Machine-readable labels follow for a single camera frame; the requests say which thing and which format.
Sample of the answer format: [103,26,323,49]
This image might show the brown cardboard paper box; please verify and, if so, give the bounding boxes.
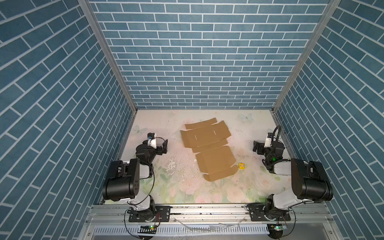
[181,118,239,182]

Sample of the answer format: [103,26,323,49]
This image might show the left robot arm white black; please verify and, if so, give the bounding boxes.
[102,137,171,223]

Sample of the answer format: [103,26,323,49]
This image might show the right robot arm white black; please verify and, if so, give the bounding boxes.
[246,140,334,222]

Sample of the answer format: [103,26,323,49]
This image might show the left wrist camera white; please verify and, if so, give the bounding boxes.
[147,133,157,149]

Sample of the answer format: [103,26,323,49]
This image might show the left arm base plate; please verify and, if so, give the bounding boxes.
[129,205,171,223]

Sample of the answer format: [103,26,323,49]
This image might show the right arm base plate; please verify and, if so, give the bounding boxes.
[245,203,291,222]

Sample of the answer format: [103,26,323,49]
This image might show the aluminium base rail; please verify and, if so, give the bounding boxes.
[80,204,342,240]

